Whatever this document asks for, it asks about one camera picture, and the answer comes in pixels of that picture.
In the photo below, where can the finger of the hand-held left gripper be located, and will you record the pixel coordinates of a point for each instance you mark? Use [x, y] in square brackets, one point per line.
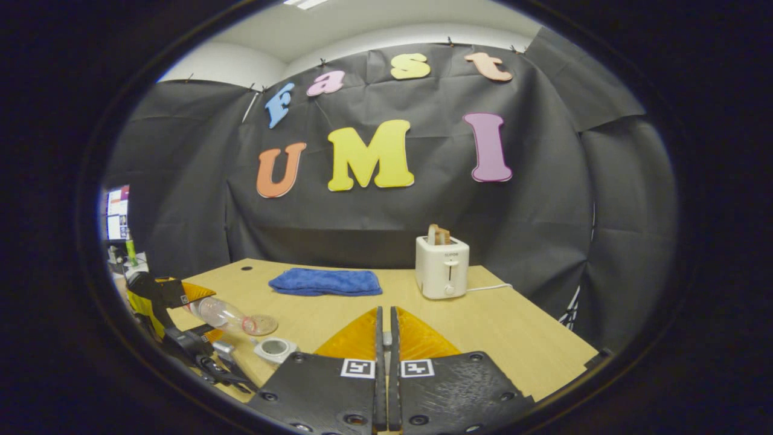
[193, 293]
[193, 344]

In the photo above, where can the green drink bottle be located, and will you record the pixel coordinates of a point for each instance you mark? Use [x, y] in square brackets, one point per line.
[130, 252]

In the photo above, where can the white side table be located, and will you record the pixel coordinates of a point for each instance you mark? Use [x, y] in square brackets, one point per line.
[140, 264]

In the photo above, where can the white toaster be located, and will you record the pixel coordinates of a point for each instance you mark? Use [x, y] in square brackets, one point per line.
[441, 269]

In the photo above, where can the round wooden coaster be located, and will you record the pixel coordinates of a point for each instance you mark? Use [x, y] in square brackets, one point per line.
[266, 325]

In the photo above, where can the toast slice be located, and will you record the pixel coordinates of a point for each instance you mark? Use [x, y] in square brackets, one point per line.
[439, 235]

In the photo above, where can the clear plastic water bottle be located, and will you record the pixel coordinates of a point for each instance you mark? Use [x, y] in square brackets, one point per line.
[220, 314]

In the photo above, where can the computer monitor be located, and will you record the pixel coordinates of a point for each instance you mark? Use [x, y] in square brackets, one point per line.
[116, 214]

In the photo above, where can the white teacup lid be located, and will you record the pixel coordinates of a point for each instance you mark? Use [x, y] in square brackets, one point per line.
[387, 341]

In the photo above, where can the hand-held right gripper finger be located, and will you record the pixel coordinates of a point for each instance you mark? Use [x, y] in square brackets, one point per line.
[394, 386]
[380, 386]

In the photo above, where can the blue folded towel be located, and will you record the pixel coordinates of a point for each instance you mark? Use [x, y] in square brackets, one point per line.
[326, 282]

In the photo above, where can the white teacup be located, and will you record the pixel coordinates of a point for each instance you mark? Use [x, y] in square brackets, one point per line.
[275, 350]

